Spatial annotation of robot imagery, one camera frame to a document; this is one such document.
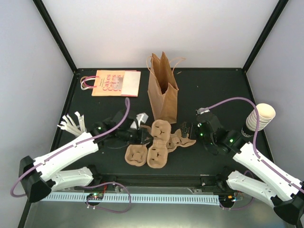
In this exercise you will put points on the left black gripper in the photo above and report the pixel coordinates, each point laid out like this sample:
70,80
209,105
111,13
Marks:
140,140

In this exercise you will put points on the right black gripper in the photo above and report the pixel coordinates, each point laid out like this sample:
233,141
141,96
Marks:
185,129

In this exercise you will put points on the brown pulp cup carrier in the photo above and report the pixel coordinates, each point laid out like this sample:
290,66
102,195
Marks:
158,153
136,155
177,140

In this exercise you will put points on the brown paper bag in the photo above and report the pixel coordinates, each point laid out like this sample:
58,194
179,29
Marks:
162,87

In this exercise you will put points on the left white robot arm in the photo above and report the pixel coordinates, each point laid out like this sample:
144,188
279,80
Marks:
46,174

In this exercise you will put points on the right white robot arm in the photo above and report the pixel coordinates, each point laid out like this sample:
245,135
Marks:
281,191

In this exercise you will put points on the printed orange paper bag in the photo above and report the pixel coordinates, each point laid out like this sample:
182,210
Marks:
112,83

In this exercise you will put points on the white plastic cutlery bundle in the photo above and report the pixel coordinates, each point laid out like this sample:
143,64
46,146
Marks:
68,124

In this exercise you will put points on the stack of white paper cups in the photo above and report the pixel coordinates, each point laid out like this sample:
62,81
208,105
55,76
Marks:
265,114

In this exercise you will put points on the perforated white metal rail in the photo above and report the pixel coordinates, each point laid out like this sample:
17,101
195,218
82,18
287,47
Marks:
133,198

